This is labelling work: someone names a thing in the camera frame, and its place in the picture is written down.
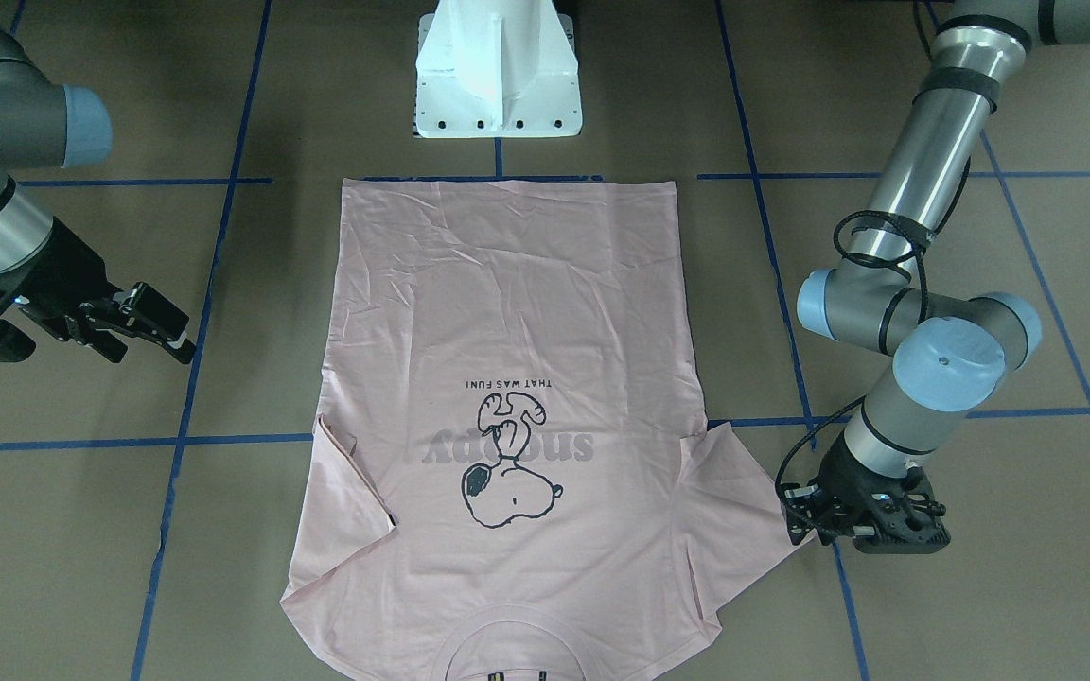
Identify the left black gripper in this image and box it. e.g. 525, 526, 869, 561
810, 440, 887, 546

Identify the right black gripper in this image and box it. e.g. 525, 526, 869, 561
0, 219, 196, 365

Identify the pink Snoopy t-shirt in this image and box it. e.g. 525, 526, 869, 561
280, 180, 794, 680

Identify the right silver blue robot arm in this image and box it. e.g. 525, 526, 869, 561
0, 25, 196, 365

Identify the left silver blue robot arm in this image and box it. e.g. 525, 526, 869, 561
775, 1, 1090, 554

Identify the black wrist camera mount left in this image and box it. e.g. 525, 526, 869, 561
776, 473, 950, 554

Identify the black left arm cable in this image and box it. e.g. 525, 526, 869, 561
774, 19, 981, 512

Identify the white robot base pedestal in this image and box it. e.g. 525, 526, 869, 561
413, 1, 584, 139

